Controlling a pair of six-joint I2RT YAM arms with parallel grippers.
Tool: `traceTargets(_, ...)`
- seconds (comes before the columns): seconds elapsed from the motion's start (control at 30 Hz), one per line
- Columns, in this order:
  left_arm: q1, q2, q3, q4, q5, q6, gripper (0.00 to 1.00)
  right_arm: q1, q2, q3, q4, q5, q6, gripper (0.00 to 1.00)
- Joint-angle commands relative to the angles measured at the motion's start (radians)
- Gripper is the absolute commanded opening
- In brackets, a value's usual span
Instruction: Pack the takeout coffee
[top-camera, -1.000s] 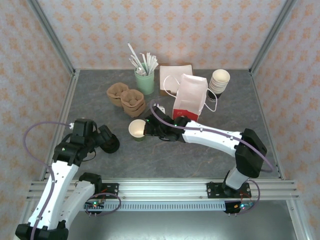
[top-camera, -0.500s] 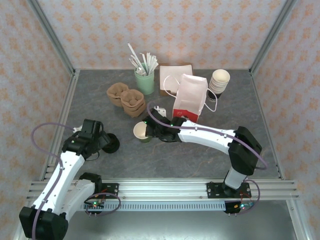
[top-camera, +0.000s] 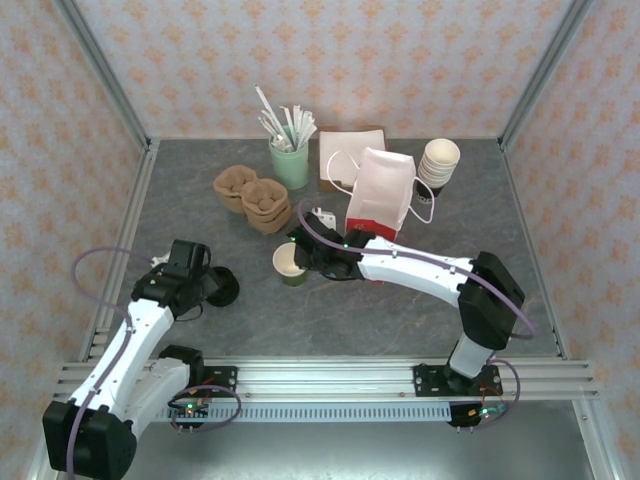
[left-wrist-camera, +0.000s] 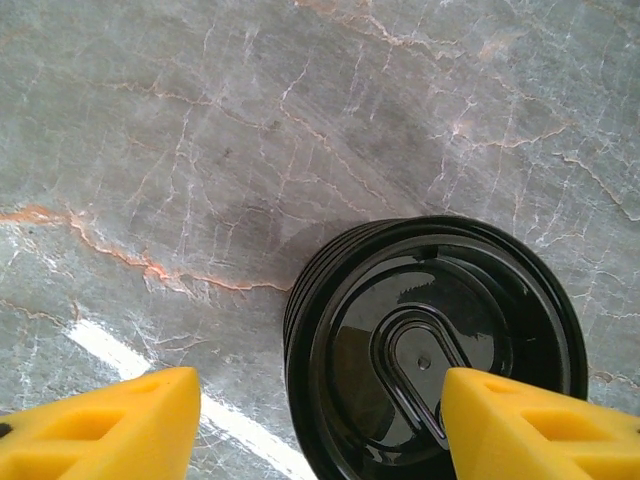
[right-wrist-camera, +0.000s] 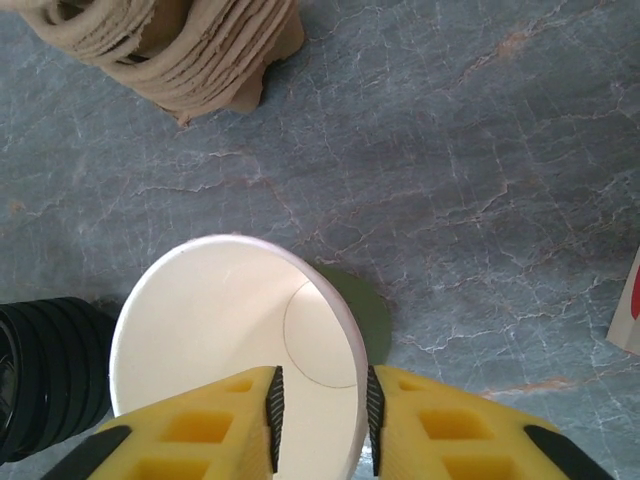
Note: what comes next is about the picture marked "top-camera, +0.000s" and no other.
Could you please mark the black plastic cup lid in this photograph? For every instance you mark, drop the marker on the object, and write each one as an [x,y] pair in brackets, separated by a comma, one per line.
[229,287]

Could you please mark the green paper coffee cup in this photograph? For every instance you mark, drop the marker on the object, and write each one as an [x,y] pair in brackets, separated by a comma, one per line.
[286,265]

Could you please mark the white red paper bag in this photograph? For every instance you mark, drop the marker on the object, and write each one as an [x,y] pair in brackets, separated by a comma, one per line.
[382,190]

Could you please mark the brown pulp cup carrier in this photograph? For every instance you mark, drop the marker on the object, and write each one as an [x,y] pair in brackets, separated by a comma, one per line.
[235,181]

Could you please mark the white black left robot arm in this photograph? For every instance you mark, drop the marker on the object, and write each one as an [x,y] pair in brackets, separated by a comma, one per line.
[150,320]

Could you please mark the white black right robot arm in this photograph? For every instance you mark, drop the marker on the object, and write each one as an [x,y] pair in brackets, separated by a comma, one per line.
[415,272]

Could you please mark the brown napkin tray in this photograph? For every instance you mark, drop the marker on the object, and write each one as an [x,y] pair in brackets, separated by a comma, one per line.
[327,186]

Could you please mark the green cylindrical straw holder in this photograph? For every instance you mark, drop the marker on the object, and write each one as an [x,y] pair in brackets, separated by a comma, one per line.
[290,170]

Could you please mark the small circuit board with LEDs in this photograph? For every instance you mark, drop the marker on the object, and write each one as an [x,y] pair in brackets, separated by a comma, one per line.
[192,407]
[487,412]

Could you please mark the stack of white napkins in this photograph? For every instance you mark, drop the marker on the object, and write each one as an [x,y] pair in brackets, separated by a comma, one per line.
[345,145]

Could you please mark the paper wrapped straw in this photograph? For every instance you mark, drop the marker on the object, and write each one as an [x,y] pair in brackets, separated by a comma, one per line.
[306,125]
[269,131]
[288,125]
[266,107]

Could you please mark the stack of paper cups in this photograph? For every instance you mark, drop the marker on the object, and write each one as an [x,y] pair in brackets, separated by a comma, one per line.
[440,152]

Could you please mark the aluminium left side rail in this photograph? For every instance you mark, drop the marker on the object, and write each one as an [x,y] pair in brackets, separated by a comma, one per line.
[120,250]

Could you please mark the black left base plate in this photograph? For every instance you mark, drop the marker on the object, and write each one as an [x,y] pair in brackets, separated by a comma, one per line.
[222,380]

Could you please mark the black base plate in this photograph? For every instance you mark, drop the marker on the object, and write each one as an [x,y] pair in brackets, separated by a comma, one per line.
[425,377]
[222,380]

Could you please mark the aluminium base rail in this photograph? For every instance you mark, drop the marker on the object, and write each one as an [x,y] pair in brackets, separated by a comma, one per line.
[325,380]

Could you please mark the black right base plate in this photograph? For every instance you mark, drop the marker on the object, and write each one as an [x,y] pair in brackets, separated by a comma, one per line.
[425,377]

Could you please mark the aluminium left corner post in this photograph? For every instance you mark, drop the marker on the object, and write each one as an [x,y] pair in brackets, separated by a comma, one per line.
[100,70]

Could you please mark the aluminium corner post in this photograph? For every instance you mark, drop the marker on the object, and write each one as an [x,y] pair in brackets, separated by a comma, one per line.
[545,70]
[100,70]

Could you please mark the aluminium right corner post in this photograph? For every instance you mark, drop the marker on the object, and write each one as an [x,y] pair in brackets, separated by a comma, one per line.
[545,70]

